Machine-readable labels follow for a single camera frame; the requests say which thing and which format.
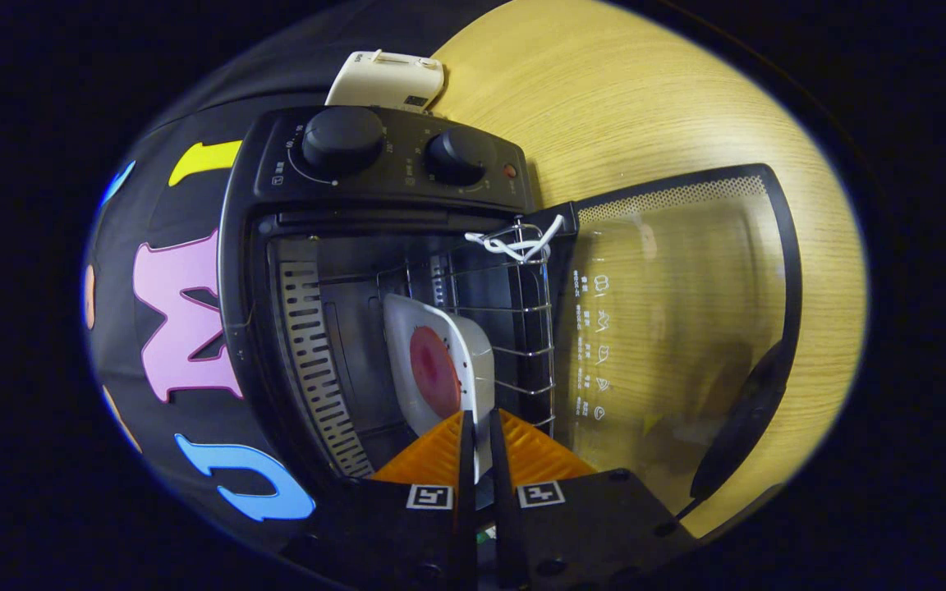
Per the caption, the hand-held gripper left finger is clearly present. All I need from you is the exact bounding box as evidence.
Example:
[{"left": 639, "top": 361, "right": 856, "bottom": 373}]
[{"left": 276, "top": 409, "right": 479, "bottom": 591}]

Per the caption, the white square plate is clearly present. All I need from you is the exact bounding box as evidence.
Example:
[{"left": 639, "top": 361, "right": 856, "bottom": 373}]
[{"left": 383, "top": 294, "right": 497, "bottom": 485}]

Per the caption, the black toaster oven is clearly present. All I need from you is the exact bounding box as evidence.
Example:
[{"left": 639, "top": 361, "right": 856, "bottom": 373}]
[{"left": 217, "top": 105, "right": 804, "bottom": 526}]

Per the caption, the white string tie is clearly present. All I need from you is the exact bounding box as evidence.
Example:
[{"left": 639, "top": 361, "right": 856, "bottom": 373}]
[{"left": 465, "top": 215, "right": 566, "bottom": 263}]

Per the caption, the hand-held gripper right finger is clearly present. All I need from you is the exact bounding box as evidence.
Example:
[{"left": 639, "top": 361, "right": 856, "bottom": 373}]
[{"left": 488, "top": 407, "right": 697, "bottom": 591}]

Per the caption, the white toaster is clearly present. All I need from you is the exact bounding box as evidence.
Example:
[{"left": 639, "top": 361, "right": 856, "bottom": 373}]
[{"left": 325, "top": 51, "right": 446, "bottom": 114}]

